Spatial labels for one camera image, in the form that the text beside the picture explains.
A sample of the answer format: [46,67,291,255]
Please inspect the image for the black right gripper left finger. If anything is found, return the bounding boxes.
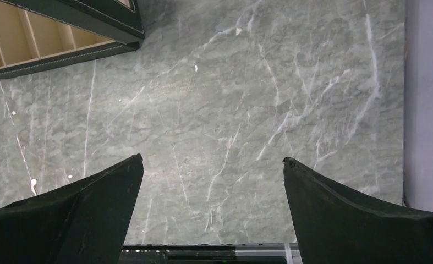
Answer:
[0,154,144,263]

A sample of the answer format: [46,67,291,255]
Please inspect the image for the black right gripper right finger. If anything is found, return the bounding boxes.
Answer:
[283,157,433,263]

